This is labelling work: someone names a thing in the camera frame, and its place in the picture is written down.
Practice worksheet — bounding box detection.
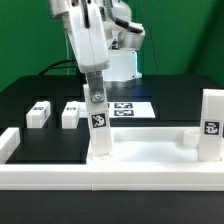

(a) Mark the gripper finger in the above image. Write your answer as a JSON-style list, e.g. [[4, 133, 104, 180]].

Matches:
[[85, 71, 105, 104]]

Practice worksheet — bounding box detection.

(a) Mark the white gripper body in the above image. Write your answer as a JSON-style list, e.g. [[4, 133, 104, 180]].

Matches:
[[69, 0, 109, 73]]

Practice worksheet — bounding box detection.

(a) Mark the white desk top tray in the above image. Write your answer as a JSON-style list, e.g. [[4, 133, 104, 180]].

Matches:
[[85, 126, 224, 166]]

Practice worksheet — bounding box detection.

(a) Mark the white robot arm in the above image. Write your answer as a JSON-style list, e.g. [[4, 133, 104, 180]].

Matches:
[[49, 0, 145, 104]]

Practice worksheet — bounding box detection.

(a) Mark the marker tag plate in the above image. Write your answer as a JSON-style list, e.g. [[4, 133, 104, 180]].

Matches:
[[80, 102, 155, 118]]

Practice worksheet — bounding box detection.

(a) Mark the white U-shaped fence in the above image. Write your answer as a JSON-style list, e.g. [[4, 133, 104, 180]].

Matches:
[[0, 128, 224, 191]]

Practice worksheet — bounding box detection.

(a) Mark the black cable bundle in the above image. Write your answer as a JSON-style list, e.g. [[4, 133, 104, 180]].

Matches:
[[39, 59, 78, 77]]

